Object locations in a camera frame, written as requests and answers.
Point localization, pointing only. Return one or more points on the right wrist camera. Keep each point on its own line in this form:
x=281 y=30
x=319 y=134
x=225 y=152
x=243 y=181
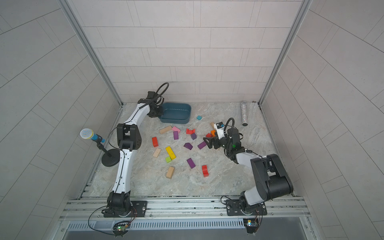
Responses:
x=220 y=130

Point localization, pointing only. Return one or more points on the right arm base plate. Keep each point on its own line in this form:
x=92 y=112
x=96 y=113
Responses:
x=241 y=208

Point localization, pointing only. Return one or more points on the purple flat brick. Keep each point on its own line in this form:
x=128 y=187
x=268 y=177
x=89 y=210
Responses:
x=191 y=163

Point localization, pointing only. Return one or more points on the red notched brick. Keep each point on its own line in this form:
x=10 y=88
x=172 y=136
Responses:
x=205 y=171

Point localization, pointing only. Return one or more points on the microphone on black stand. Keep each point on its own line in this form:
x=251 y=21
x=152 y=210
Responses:
x=110 y=157

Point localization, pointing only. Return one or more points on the natural wood brick front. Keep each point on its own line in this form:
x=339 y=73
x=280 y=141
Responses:
x=170 y=172

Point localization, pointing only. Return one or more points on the purple wedge brick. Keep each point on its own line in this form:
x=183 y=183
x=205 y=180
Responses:
x=188 y=146

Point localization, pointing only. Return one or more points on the red rectangular brick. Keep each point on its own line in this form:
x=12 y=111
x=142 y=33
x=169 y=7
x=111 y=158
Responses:
x=155 y=142

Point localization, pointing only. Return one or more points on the left circuit board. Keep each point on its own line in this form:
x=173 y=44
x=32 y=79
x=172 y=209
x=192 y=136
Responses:
x=121 y=228

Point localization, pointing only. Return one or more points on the teal storage bin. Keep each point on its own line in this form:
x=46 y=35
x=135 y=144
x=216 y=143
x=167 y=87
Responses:
x=176 y=113

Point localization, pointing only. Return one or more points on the purple slanted brick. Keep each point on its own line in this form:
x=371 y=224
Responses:
x=202 y=145

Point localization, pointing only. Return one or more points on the glittery silver cylinder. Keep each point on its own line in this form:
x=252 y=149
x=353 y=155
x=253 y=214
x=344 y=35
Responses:
x=244 y=115

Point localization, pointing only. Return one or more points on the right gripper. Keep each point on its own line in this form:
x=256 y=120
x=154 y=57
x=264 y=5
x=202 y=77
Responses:
x=213 y=140

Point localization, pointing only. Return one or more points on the aluminium mounting rail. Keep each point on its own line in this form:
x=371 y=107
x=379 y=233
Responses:
x=183 y=208

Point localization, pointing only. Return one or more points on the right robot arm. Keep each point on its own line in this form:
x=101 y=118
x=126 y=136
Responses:
x=270 y=176

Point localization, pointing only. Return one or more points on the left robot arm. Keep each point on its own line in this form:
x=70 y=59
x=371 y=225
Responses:
x=129 y=141

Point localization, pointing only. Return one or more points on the right circuit board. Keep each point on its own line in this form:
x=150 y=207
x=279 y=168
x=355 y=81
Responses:
x=251 y=225

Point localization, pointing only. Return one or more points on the pink brick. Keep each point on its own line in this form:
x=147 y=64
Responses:
x=175 y=129

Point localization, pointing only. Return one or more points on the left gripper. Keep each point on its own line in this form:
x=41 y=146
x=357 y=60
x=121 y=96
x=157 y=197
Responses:
x=161 y=112

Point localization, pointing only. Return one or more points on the long natural wood brick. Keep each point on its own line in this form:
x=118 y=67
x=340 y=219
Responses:
x=165 y=130

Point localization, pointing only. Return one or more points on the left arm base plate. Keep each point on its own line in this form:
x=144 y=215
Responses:
x=138 y=208

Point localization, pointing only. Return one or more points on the circuit board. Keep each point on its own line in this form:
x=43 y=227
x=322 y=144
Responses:
x=121 y=228
x=251 y=225

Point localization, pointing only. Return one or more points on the yellow long brick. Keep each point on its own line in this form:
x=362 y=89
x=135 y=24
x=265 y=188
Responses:
x=170 y=153

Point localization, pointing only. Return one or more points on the natural wood brick left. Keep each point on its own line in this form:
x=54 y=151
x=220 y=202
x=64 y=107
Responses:
x=157 y=152

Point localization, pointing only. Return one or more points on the red arch brick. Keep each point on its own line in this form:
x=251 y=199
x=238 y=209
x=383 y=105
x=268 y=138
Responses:
x=190 y=132

